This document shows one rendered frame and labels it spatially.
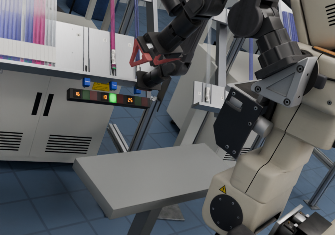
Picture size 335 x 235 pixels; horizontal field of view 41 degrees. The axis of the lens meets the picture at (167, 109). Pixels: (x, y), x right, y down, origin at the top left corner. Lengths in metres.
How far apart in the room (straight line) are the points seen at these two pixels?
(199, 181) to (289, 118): 0.53
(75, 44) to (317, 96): 0.99
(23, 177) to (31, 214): 0.25
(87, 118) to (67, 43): 0.58
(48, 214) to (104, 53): 0.79
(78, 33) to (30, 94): 0.44
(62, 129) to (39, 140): 0.12
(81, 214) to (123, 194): 0.82
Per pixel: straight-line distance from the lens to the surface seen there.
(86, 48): 1.73
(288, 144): 1.16
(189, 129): 2.11
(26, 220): 2.06
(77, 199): 2.23
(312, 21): 1.07
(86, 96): 1.68
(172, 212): 2.36
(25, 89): 2.03
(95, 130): 2.24
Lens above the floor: 1.41
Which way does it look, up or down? 25 degrees down
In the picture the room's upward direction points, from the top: 23 degrees clockwise
